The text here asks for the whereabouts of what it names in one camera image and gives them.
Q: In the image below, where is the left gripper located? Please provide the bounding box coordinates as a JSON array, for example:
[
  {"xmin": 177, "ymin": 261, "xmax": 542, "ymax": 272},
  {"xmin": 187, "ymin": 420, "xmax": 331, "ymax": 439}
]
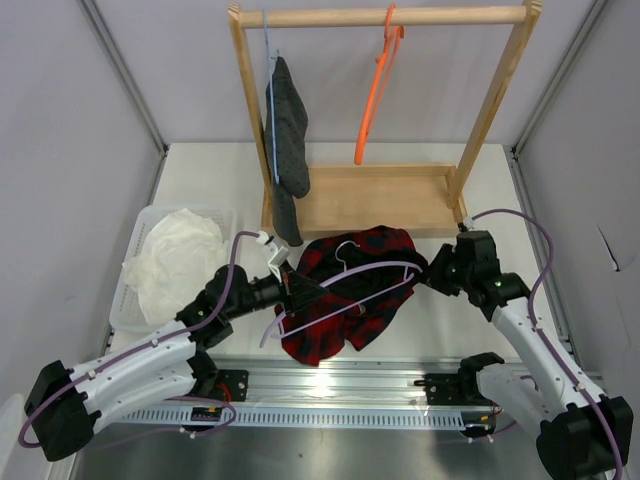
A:
[{"xmin": 225, "ymin": 260, "xmax": 328, "ymax": 320}]

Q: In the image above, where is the purple plastic hanger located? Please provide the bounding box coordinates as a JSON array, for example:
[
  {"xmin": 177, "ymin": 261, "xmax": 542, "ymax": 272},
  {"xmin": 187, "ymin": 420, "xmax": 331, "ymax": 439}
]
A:
[{"xmin": 259, "ymin": 240, "xmax": 426, "ymax": 350}]

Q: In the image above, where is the red plaid skirt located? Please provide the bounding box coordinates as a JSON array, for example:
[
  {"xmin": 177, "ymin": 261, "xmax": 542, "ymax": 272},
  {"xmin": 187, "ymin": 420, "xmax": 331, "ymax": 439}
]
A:
[{"xmin": 273, "ymin": 224, "xmax": 430, "ymax": 369}]

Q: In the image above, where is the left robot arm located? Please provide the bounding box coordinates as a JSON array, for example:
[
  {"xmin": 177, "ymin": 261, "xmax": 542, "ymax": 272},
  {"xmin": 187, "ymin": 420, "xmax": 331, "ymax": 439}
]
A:
[{"xmin": 19, "ymin": 265, "xmax": 328, "ymax": 462}]

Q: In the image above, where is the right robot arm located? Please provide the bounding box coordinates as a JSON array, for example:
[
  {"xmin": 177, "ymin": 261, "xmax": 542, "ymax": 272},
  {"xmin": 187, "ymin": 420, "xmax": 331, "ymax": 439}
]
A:
[{"xmin": 427, "ymin": 231, "xmax": 634, "ymax": 479}]

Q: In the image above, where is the orange plastic hanger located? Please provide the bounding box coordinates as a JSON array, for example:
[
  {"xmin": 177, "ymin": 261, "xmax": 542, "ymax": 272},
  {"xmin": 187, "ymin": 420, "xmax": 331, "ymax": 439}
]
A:
[{"xmin": 354, "ymin": 3, "xmax": 405, "ymax": 165}]

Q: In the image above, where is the wooden clothes rack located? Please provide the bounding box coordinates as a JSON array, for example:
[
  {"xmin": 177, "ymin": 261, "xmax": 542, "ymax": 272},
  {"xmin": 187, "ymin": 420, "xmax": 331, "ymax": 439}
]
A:
[{"xmin": 228, "ymin": 1, "xmax": 542, "ymax": 240}]

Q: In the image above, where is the white cloth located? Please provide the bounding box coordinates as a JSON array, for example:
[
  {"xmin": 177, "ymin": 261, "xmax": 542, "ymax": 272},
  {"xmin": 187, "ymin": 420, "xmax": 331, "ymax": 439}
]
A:
[{"xmin": 123, "ymin": 208, "xmax": 229, "ymax": 326}]

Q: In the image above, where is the grey dotted garment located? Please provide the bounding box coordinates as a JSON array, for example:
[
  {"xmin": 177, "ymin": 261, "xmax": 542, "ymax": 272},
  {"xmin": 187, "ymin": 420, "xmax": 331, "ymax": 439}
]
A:
[{"xmin": 265, "ymin": 56, "xmax": 311, "ymax": 247}]

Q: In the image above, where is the white plastic basket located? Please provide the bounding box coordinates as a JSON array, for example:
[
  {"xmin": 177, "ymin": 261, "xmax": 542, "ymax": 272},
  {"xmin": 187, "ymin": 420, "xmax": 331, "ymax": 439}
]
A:
[{"xmin": 109, "ymin": 204, "xmax": 237, "ymax": 333}]

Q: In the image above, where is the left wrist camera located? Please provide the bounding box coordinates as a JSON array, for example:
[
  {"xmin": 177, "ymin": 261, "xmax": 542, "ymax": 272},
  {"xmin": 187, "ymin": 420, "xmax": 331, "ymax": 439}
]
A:
[{"xmin": 256, "ymin": 231, "xmax": 289, "ymax": 279}]

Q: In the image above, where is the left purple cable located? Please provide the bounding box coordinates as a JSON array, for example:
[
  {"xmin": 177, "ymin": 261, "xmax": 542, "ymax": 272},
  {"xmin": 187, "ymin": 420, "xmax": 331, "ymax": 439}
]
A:
[{"xmin": 18, "ymin": 229, "xmax": 266, "ymax": 449}]

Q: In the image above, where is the aluminium mounting rail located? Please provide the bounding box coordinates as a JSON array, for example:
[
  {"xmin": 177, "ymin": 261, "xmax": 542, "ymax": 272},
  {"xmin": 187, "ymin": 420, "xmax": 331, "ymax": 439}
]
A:
[{"xmin": 119, "ymin": 354, "xmax": 601, "ymax": 406}]

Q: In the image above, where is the slotted cable duct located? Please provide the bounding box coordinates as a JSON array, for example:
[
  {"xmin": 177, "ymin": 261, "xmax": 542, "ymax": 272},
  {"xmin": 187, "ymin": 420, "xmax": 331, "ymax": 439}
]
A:
[{"xmin": 119, "ymin": 405, "xmax": 465, "ymax": 431}]

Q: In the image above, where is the light blue wire hanger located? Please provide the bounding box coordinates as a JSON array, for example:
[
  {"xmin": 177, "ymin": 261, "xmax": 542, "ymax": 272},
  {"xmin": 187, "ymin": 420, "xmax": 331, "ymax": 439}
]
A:
[{"xmin": 262, "ymin": 10, "xmax": 280, "ymax": 185}]

